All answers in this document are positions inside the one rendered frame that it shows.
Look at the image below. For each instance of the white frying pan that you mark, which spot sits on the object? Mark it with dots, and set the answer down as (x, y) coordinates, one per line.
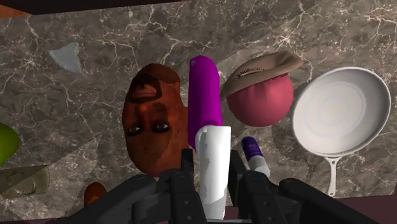
(341, 111)

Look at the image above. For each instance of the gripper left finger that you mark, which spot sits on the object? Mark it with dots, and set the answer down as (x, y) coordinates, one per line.
(183, 198)

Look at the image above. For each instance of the purple and white marker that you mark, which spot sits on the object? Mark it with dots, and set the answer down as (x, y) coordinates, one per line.
(252, 153)

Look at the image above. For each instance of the pale grey triangular shard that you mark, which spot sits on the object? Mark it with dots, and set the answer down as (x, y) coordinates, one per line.
(66, 57)

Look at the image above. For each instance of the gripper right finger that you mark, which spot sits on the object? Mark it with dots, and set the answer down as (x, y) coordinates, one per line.
(263, 198)

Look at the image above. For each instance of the small orange brown object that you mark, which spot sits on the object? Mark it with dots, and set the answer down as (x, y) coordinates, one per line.
(94, 192)

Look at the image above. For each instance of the pink ball with beige cap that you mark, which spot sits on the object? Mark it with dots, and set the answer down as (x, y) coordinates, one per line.
(260, 93)

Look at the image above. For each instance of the brown head figure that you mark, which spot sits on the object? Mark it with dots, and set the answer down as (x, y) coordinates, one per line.
(153, 121)

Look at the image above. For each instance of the purple and white cylindrical tool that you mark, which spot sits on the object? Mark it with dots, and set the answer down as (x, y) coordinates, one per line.
(205, 102)

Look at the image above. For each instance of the green round object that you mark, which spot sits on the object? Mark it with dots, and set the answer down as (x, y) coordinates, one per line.
(6, 142)

